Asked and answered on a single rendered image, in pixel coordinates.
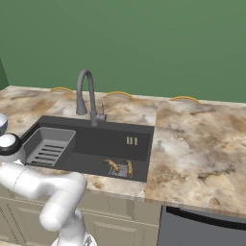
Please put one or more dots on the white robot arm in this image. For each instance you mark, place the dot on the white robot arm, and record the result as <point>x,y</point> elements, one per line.
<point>61,192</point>

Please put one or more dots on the dark grey sink basin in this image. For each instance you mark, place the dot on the dark grey sink basin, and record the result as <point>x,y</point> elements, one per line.
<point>96,141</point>

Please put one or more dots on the white blue bowl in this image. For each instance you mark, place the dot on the white blue bowl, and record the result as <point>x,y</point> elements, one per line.
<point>2,123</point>

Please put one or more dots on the grey curved tap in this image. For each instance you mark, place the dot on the grey curved tap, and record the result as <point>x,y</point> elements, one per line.
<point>92,96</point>

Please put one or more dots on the yellow brown banana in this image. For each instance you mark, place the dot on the yellow brown banana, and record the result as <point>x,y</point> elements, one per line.
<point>112,164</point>
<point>129,166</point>

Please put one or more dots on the grey slotted draining tray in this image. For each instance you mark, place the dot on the grey slotted draining tray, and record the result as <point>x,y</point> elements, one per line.
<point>48,141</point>

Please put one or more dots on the beige cupboard front panel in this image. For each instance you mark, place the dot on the beige cupboard front panel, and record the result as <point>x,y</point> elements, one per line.
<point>121,205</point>

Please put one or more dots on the beige cupboard door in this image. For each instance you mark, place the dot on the beige cupboard door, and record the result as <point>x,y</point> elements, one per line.
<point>121,232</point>
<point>22,221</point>

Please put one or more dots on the grey dishwasher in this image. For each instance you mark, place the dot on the grey dishwasher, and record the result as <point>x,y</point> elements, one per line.
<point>198,232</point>

